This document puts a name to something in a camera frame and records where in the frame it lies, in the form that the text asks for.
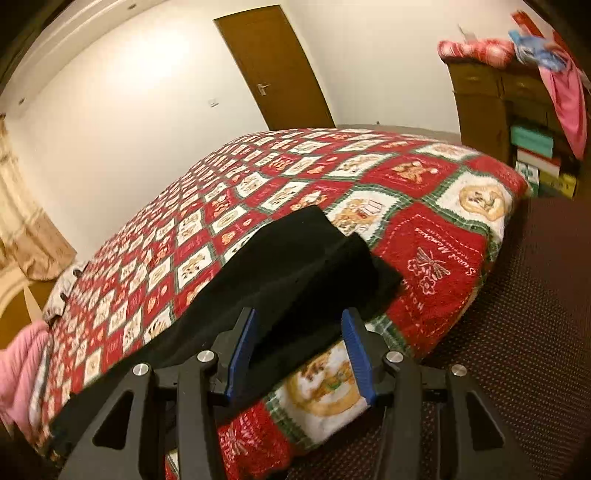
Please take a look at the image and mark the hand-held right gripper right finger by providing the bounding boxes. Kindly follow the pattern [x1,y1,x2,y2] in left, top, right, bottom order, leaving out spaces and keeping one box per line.
[341,307,539,480]

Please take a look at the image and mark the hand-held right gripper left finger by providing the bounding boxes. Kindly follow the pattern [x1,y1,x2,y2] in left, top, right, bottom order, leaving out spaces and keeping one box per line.
[60,308,257,480]

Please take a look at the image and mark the black pants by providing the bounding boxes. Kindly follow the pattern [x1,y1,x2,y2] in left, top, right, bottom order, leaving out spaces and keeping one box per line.
[48,205,404,457]

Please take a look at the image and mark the red printed blanket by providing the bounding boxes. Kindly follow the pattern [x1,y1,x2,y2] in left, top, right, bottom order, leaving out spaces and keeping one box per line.
[28,128,532,480]

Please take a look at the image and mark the grey patterned pillow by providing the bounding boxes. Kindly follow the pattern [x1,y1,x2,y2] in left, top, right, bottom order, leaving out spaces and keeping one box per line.
[42,261,89,321]

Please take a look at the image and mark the pink folded quilt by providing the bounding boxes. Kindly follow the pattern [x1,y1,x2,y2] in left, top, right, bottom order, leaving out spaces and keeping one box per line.
[0,320,51,435]

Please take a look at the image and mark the cream and wood headboard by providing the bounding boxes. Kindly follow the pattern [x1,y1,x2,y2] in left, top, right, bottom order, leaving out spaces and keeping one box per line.
[0,272,44,352]

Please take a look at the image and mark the green and white box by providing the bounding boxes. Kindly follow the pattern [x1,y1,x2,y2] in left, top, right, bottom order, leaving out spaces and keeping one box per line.
[515,161,541,197]

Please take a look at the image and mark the beige patterned curtain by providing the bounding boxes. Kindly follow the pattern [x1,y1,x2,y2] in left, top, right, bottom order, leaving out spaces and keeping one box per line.
[0,113,78,281]

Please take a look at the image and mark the yellow-green box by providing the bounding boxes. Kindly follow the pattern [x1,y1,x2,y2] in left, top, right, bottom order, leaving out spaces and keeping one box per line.
[538,173,578,199]

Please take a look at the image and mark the red and white box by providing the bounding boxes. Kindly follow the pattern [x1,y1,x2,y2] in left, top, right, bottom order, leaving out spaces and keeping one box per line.
[516,148,561,174]

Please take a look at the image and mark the brown wooden cabinet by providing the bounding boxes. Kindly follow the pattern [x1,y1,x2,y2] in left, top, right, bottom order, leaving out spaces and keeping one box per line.
[445,60,583,167]

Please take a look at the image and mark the brown wooden door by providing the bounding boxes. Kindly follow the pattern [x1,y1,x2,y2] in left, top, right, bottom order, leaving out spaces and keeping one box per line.
[213,4,336,131]

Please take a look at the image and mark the pink hanging garment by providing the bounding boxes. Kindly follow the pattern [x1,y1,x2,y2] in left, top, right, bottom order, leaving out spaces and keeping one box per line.
[538,28,591,160]

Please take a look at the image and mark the red and white striped cloth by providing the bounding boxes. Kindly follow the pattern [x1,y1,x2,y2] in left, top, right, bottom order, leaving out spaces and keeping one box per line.
[438,38,515,68]

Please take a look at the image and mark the blue cloth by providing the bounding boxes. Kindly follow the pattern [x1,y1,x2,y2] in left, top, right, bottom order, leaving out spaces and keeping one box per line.
[508,30,568,72]

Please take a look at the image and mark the red wall hanging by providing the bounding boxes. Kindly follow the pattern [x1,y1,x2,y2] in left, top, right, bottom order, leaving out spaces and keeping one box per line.
[511,10,546,38]

